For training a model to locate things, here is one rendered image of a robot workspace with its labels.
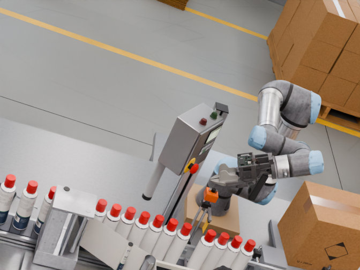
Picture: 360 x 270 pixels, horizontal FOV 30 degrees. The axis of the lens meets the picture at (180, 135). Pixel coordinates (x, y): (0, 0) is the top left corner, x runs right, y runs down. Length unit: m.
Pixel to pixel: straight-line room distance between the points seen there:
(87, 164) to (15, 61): 2.19
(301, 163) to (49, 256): 0.88
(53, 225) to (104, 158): 0.79
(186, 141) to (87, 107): 2.59
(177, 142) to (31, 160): 0.81
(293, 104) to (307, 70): 3.16
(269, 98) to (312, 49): 3.19
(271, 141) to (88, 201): 0.63
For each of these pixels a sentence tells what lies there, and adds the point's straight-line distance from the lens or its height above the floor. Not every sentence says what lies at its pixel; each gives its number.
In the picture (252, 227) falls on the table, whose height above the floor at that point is 0.83.
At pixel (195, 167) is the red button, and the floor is 1.34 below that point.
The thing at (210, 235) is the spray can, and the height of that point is 1.08.
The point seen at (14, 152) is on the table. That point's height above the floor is 0.83.
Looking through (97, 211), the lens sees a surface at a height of 1.05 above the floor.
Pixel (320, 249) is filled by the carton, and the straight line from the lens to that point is 2.81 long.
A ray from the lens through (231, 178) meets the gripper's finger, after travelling 2.18.
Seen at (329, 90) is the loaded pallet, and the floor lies 0.25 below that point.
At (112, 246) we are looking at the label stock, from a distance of 2.31.
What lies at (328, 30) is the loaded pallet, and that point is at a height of 0.75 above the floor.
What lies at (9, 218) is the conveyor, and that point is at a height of 0.88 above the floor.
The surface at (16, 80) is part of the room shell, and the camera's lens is 4.76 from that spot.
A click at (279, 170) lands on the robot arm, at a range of 2.16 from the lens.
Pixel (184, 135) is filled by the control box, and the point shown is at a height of 1.43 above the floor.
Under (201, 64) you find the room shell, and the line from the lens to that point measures 5.84.
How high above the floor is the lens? 2.59
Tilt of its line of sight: 33 degrees down
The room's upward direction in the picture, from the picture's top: 25 degrees clockwise
